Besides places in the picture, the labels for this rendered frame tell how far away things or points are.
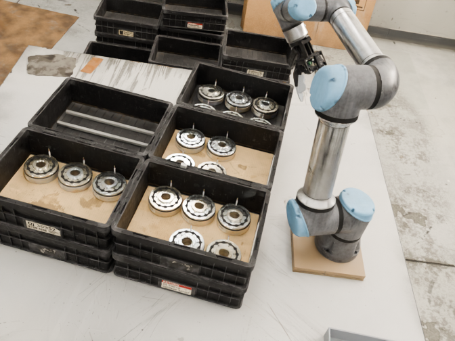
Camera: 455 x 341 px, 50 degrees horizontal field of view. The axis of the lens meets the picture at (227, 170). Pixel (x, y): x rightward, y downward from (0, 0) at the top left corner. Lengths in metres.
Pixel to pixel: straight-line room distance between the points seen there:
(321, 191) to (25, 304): 0.89
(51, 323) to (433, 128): 2.97
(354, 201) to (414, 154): 1.97
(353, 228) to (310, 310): 0.28
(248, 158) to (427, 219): 1.57
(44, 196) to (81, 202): 0.11
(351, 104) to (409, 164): 2.11
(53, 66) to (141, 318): 1.28
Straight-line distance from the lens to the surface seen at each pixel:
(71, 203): 1.55
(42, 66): 2.33
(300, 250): 1.64
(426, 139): 3.64
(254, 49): 3.02
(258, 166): 1.71
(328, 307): 1.58
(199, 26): 3.11
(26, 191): 1.60
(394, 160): 3.33
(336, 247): 1.61
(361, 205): 1.52
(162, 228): 1.48
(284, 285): 1.58
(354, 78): 1.27
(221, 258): 1.30
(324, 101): 1.25
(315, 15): 1.60
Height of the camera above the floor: 1.99
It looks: 44 degrees down
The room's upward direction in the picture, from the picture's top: 11 degrees clockwise
